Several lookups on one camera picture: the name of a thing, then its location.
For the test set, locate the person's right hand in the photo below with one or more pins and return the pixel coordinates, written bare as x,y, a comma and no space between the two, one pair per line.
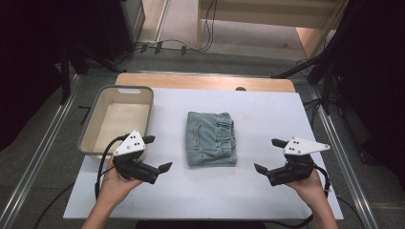
310,189

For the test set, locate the black tripod stand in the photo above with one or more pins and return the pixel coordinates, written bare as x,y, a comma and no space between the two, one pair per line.
328,63

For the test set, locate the beige basket with grey rim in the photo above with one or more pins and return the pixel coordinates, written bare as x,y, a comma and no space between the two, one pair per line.
121,117

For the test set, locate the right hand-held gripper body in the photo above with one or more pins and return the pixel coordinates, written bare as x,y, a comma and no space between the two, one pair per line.
302,147

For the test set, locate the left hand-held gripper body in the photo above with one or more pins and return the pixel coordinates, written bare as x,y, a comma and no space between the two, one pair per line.
130,146

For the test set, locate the white table cover sheet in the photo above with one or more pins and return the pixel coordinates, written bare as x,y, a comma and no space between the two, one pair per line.
223,191

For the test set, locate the light wooden shelf unit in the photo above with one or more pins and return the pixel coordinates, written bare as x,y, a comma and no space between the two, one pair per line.
270,14

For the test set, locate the aluminium floor rail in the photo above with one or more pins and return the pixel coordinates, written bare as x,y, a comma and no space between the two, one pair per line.
347,171
35,168

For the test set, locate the light blue denim shorts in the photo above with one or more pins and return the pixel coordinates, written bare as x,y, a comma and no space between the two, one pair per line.
210,140

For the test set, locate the person's left hand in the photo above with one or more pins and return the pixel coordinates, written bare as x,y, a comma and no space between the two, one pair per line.
113,187

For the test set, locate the black cabinet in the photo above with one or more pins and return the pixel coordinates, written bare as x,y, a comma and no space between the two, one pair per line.
117,25

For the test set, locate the white power strip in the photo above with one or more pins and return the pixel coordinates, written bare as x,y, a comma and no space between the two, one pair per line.
146,41

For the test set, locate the black plug adapter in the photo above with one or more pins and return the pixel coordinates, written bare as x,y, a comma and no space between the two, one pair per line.
143,48
158,47
183,50

